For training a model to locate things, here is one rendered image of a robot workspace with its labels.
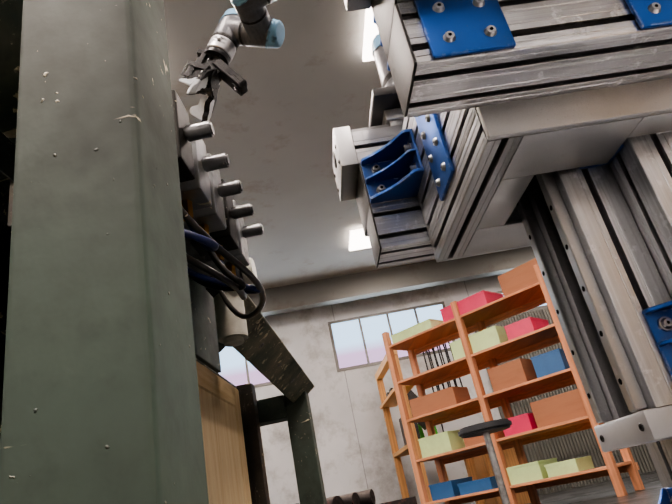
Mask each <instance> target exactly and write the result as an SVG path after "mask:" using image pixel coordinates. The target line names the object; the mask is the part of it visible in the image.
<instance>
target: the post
mask: <svg viewBox="0 0 672 504"><path fill-rule="evenodd" d="M0 504H209V499H208V488H207V477H206V466H205V455H204V444H203V433H202V421H201V410H200V399H199V388H198V377H197V366H196V355H195V344H194V333H193V322H192V311H191V300H190V289H189V278H188V267H187V255H186V244H185V233H184V222H183V211H182V200H181V189H180V178H179V167H178V156H177V145H176V134H175V123H174V112H173V101H172V89H171V78H170V67H169V56H168V45H167V34H166V23H165V12H164V1H163V0H23V12H22V31H21V51H20V70H19V90H18V109H17V129H16V148H15V168H14V187H13V207H12V226H11V246H10V265H9V285H8V304H7V324H6V343H5V363H4V382H3V402H2V421H1V441H0Z"/></svg>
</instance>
